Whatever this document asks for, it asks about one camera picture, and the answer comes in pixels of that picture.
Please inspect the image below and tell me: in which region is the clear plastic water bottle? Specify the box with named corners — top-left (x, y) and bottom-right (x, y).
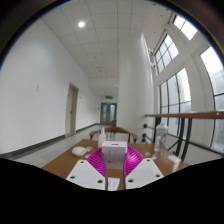
top-left (153, 122), bottom-right (169, 154)

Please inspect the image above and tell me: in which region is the spray bottle with pink label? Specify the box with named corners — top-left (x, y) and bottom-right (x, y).
top-left (97, 127), bottom-right (107, 149)

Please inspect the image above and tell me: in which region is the wide curved window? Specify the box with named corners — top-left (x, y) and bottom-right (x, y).
top-left (199, 46), bottom-right (224, 154)

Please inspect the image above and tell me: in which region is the glass double door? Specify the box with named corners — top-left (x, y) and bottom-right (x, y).
top-left (99, 102), bottom-right (118, 126)

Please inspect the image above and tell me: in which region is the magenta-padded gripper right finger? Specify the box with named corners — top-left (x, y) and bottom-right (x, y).
top-left (121, 145), bottom-right (165, 190)

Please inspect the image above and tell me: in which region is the white paper card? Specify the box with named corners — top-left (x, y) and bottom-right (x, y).
top-left (167, 154), bottom-right (182, 164)

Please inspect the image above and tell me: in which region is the tall dark-framed window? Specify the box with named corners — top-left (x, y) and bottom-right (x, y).
top-left (159, 68), bottom-right (193, 138)

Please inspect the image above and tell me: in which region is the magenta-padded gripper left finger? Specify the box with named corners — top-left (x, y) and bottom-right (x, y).
top-left (65, 147), bottom-right (109, 191)

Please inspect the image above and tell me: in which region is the white charger block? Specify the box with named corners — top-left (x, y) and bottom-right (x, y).
top-left (101, 140), bottom-right (129, 170)

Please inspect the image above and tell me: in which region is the beige single door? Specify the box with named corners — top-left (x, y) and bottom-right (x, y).
top-left (64, 83), bottom-right (80, 136)

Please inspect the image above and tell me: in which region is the wood-topped black metal railing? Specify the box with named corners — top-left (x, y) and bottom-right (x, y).
top-left (143, 111), bottom-right (224, 158)

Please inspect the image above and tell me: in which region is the wooden chair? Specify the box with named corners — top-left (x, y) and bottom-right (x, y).
top-left (88, 126), bottom-right (139, 144)

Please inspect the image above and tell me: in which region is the small high window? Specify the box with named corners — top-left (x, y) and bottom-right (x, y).
top-left (153, 33), bottom-right (180, 75)

